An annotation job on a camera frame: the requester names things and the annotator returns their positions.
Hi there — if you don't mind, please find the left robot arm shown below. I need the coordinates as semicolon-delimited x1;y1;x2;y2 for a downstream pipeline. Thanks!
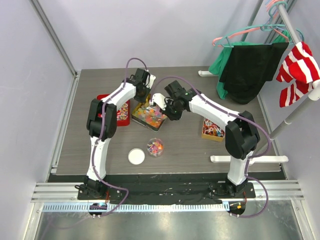
83;68;156;200

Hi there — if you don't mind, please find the red white striped sock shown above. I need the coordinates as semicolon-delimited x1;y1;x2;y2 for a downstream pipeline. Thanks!
276;41;320;108

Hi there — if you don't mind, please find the aluminium frame rail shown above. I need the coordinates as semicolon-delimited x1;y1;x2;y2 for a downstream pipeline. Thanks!
31;180;304;213

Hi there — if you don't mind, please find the teal clothes hanger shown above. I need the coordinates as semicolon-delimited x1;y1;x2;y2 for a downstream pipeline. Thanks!
212;24;294;48

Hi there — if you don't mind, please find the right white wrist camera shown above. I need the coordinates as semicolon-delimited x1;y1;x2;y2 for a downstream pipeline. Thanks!
149;93;167;110

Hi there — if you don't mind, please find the green hanging garment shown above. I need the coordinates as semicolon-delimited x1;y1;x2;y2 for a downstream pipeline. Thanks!
208;34;291;100

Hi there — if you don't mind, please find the pink clothes hanger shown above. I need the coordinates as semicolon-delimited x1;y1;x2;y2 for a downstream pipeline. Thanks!
212;0;289;48

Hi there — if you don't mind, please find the black hanging cloth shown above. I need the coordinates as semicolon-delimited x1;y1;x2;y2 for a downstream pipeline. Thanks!
219;41;290;105

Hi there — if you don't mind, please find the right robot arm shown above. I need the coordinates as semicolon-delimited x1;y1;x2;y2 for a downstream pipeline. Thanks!
150;80;260;198

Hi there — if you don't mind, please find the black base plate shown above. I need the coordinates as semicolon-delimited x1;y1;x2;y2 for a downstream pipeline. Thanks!
75;173;256;205

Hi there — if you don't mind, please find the white round lid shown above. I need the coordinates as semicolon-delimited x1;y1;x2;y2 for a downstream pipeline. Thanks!
127;148;146;165

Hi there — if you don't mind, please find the white clothes rack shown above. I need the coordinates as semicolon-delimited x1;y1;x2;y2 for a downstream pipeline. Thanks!
198;0;320;166

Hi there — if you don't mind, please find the small gold lollipop tin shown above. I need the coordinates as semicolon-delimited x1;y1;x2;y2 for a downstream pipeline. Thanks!
201;118;225;143

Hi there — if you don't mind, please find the red candy tin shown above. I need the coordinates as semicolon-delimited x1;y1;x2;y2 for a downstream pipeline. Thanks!
96;93;132;127

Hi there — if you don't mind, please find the clear round jar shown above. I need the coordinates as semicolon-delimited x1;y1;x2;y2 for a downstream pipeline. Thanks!
146;138;164;157

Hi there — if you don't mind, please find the gold gummy tin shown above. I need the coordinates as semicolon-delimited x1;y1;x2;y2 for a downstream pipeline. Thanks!
131;94;167;132

